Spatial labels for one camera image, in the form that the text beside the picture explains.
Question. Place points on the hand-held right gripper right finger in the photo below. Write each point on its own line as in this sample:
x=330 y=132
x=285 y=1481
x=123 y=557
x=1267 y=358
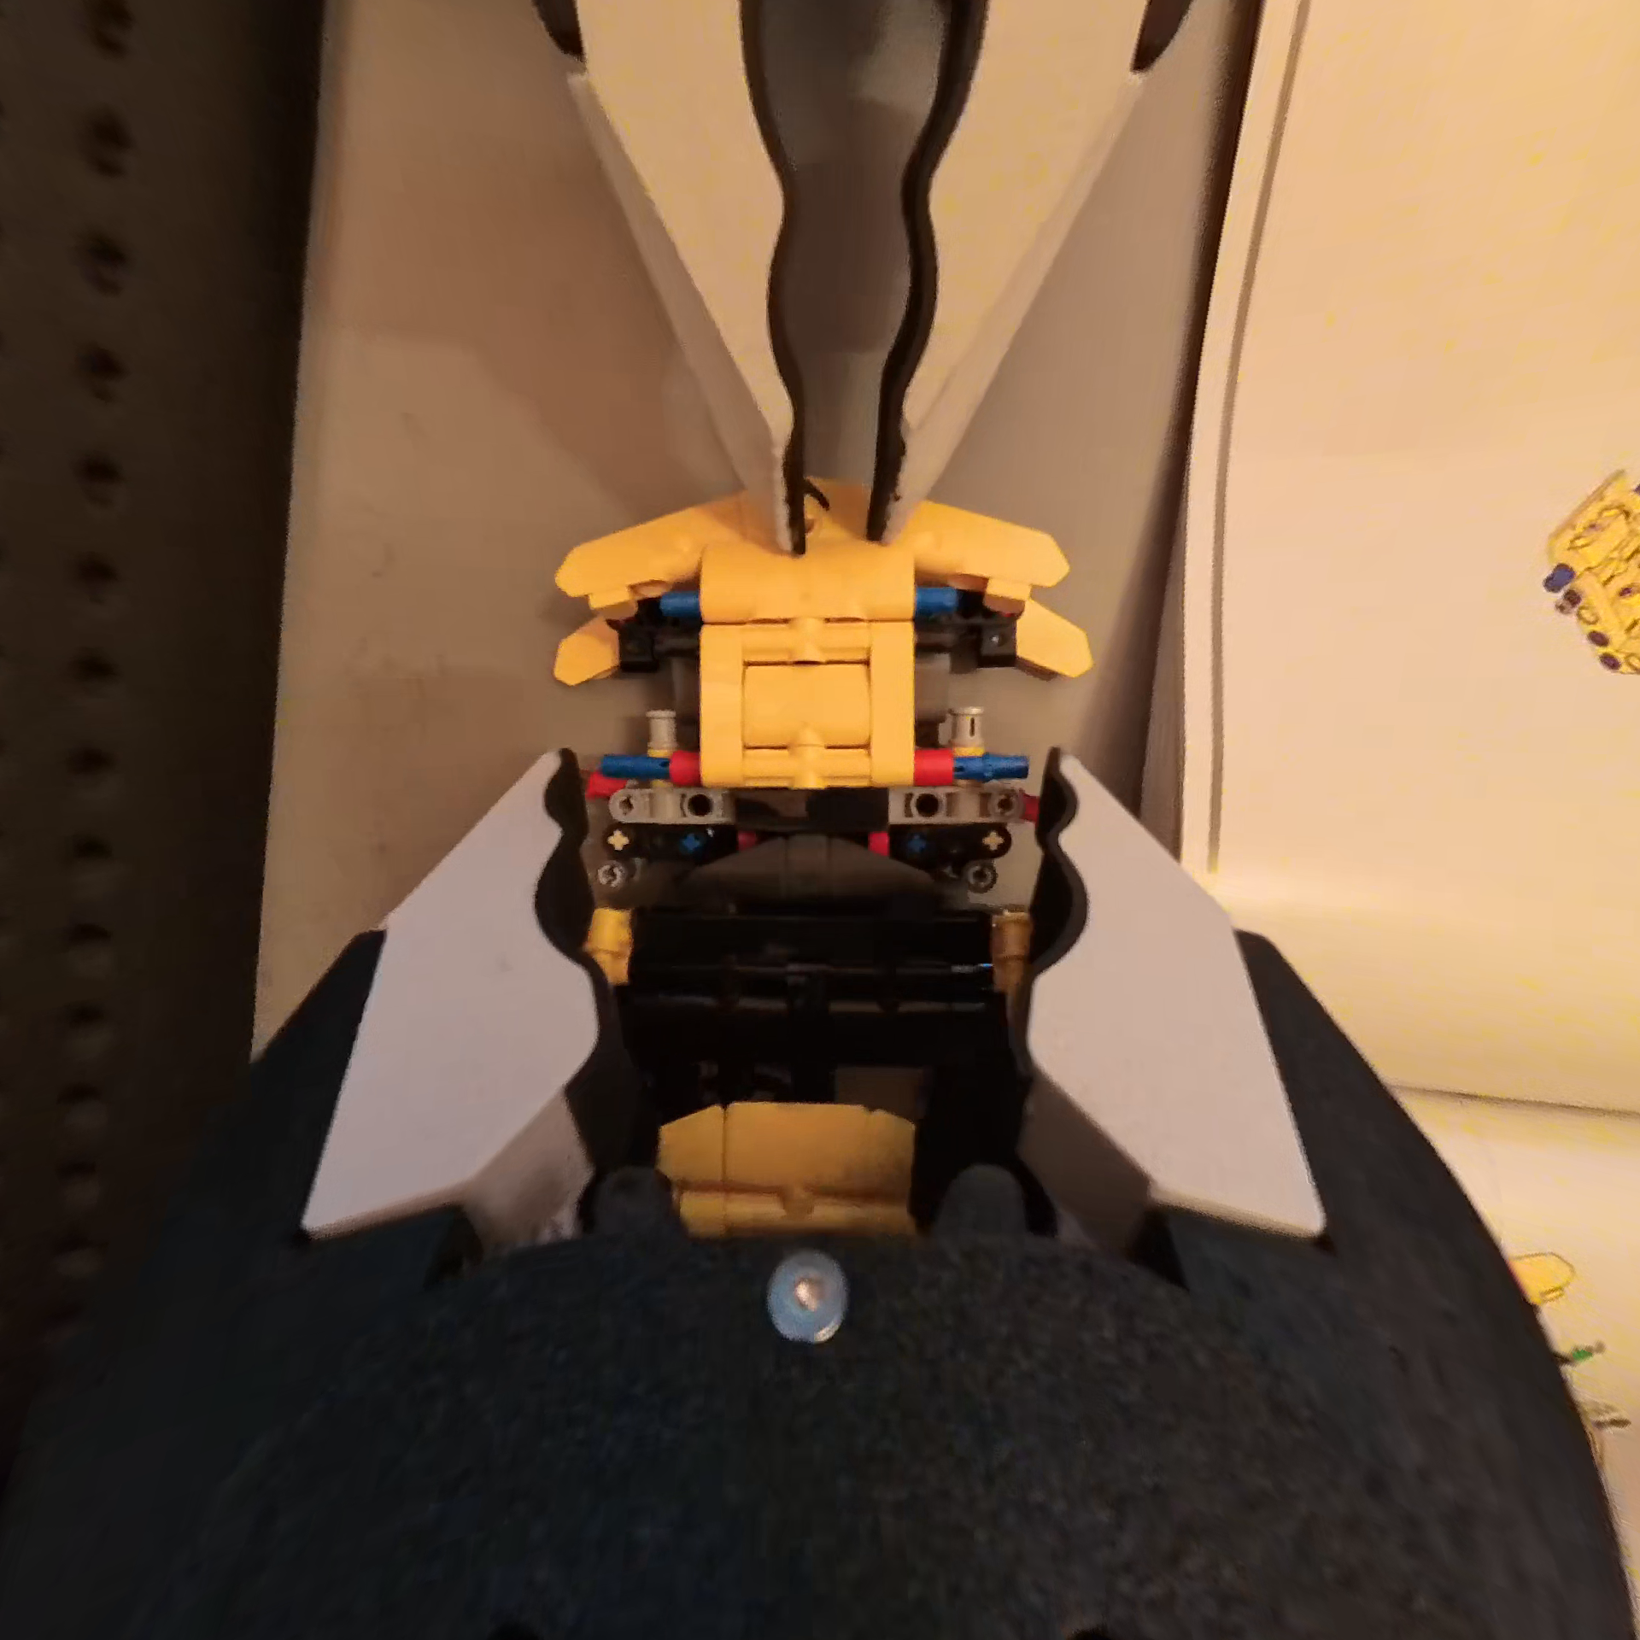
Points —
x=1165 y=1063

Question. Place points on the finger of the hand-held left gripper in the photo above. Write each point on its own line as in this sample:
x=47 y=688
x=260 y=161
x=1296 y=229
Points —
x=679 y=128
x=1025 y=128

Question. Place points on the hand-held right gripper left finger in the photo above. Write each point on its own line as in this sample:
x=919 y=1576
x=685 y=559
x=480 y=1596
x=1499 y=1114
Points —
x=447 y=1063

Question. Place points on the yellow brick model car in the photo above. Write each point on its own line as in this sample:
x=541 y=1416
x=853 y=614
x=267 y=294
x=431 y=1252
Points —
x=615 y=565

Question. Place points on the yellow brick hood panel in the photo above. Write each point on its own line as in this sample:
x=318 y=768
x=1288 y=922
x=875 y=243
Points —
x=806 y=706

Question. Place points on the open instruction booklet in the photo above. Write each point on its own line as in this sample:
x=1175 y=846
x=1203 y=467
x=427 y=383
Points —
x=1410 y=385

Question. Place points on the black dotted rubber mat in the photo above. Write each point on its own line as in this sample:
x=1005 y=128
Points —
x=127 y=641

